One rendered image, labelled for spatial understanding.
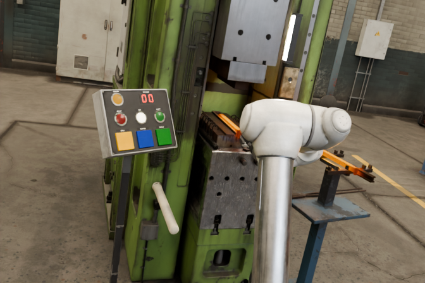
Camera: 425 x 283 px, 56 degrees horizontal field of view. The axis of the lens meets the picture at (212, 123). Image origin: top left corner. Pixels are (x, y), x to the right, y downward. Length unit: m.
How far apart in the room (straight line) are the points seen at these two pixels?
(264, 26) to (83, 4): 5.50
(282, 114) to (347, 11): 7.84
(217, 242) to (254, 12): 1.22
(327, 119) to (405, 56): 8.63
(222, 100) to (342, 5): 6.56
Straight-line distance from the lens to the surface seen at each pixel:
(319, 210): 2.24
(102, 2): 7.25
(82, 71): 7.40
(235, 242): 2.34
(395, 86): 9.82
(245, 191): 2.19
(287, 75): 2.27
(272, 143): 1.14
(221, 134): 2.08
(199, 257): 2.32
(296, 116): 1.17
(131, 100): 1.78
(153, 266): 2.52
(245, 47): 2.00
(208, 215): 2.18
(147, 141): 1.76
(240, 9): 1.98
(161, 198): 2.08
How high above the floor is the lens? 1.58
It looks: 15 degrees down
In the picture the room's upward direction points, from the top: 10 degrees clockwise
